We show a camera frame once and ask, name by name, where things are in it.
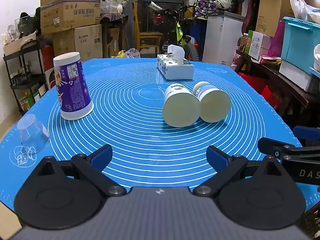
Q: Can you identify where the wicker basket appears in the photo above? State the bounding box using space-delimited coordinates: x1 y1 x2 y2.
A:
298 202 320 238

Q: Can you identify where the white flat box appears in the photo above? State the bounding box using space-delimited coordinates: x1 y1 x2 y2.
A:
278 60 313 92

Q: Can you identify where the black bicycle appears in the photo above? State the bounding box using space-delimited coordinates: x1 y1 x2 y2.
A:
147 1 201 62

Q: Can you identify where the white chest freezer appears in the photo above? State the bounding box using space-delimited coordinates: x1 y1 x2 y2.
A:
202 11 246 67

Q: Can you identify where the clear plastic cup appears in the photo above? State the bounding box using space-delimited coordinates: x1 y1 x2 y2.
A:
17 114 51 154

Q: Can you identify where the white plastic bag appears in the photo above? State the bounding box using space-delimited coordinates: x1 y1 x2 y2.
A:
289 0 320 25

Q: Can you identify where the white tissue box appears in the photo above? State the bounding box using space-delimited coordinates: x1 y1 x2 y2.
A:
156 44 195 81

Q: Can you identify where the white green carton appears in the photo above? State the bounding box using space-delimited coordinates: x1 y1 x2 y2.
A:
244 30 272 61

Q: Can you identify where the bag of plastic bottles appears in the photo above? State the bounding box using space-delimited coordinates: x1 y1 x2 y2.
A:
100 0 123 15

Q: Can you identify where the pink bag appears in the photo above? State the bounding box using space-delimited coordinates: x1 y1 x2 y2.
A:
267 20 286 58

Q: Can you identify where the crumpled plastic bag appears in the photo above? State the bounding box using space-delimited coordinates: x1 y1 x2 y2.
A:
124 48 141 59

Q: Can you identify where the teal plastic storage box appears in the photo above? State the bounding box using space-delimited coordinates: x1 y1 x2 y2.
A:
280 16 320 68

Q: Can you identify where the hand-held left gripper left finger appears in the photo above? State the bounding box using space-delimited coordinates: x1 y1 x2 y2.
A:
32 144 127 197

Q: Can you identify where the small cardboard box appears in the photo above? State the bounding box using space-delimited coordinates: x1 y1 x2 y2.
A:
3 32 38 56

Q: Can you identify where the dark wooden side table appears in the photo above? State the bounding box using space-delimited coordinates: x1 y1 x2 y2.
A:
234 49 320 128

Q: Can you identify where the open cardboard box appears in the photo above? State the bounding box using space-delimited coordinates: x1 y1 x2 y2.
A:
40 0 102 36

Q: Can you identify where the blue silicone mat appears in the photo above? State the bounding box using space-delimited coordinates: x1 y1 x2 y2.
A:
0 57 320 214

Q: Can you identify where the floral bag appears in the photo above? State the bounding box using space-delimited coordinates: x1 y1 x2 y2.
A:
193 0 218 19

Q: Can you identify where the purple paper cup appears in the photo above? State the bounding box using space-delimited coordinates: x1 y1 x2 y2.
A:
53 52 95 121

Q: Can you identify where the wooden chair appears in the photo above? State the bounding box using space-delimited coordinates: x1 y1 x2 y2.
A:
133 1 163 53

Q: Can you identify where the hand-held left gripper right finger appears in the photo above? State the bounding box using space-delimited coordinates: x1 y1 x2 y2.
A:
193 145 288 197

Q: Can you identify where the white paper cup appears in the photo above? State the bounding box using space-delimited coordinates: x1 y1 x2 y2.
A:
192 81 232 123
162 83 201 128

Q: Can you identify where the white bowl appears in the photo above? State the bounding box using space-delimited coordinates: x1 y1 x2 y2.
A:
313 43 320 72

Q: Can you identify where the black bag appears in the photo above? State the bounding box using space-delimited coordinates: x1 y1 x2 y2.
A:
18 7 42 34

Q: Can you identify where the large brown cardboard box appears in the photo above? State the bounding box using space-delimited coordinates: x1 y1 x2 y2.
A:
52 24 103 62

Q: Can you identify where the tall brown cardboard box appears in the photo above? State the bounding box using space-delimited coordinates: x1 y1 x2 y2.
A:
255 0 293 38

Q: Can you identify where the black shelf rack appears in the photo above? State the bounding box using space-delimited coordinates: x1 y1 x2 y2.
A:
3 34 54 113

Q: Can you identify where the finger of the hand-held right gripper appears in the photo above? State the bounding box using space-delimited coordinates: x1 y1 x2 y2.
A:
293 126 320 147
257 137 320 159

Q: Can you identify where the red bag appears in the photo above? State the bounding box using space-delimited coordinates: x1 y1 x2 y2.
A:
237 72 282 111

